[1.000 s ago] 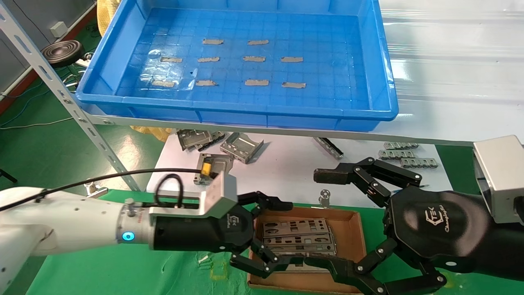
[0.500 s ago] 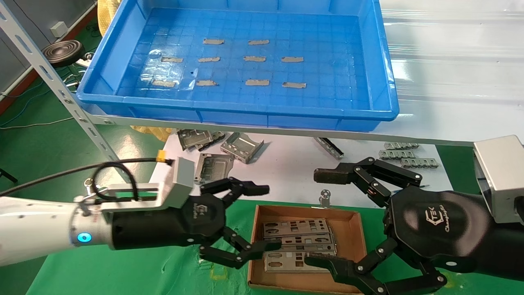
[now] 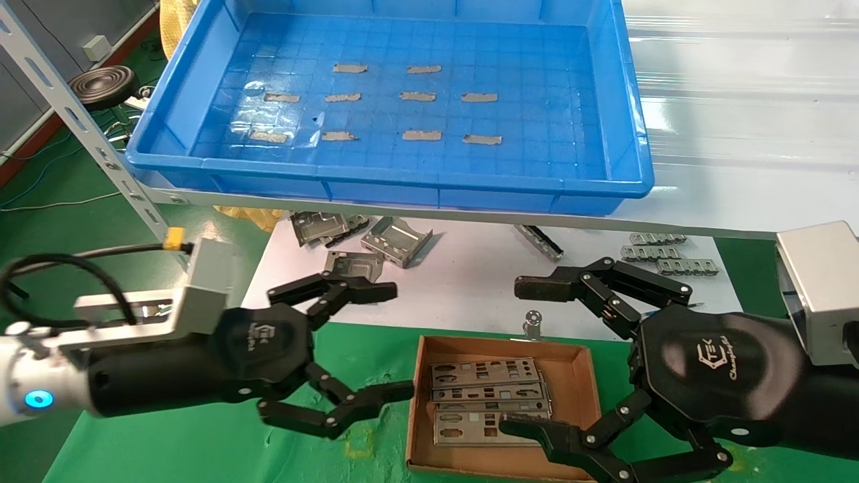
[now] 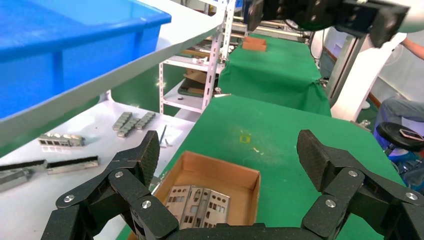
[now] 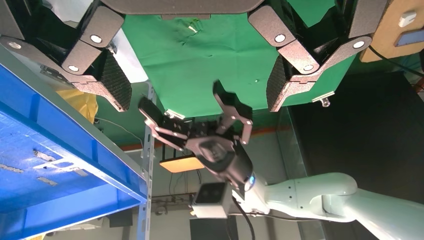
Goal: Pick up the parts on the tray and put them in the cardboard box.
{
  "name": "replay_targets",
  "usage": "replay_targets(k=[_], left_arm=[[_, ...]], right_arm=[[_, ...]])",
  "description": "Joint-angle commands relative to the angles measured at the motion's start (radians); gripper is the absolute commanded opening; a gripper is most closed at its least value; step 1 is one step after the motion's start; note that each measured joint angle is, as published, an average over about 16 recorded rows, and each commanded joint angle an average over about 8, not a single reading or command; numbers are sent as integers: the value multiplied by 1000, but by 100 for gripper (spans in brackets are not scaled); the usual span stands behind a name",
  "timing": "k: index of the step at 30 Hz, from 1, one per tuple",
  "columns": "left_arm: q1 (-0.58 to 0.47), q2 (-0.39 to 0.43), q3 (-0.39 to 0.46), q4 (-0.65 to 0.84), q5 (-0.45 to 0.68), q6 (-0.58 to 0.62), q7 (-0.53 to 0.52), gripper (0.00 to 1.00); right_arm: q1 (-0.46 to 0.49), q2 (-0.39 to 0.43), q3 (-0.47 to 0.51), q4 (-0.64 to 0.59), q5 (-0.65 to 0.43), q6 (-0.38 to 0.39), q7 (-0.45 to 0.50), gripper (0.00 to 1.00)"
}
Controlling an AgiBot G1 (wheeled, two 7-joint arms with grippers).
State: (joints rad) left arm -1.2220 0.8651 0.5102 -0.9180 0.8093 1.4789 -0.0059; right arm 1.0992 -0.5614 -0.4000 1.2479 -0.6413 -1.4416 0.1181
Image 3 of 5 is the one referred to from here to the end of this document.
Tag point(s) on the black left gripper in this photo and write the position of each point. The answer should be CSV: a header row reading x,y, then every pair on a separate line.
x,y
201,369

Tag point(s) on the metal connector strip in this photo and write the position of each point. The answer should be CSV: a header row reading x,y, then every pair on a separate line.
x,y
688,267
651,253
658,239

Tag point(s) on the long metal bar part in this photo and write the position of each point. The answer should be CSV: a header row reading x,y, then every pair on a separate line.
x,y
540,243

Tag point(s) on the silver binder clip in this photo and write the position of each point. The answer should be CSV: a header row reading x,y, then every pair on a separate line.
x,y
533,331

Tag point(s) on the cardboard box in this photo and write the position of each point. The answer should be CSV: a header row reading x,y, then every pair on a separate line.
x,y
496,347

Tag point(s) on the white socket box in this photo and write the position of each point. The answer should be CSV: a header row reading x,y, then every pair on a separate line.
x,y
96,47

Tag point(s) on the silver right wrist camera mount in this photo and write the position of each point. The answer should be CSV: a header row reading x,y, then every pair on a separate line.
x,y
819,288

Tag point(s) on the black round base disc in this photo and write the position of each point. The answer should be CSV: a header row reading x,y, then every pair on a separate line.
x,y
102,87

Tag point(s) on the blue plastic tray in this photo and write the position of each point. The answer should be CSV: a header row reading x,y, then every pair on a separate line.
x,y
537,181

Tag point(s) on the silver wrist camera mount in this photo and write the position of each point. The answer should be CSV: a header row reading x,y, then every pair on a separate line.
x,y
819,288
208,282

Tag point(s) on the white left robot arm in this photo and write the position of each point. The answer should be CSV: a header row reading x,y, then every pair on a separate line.
x,y
40,376

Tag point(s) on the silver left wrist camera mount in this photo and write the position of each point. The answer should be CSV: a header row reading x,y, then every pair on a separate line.
x,y
208,282

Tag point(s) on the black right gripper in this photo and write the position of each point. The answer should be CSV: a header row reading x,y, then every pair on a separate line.
x,y
725,369

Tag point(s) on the perforated metal shield plate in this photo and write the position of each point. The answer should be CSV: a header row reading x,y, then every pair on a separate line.
x,y
470,439
530,367
545,399

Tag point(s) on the green table cloth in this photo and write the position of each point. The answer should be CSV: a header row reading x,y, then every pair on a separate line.
x,y
168,443

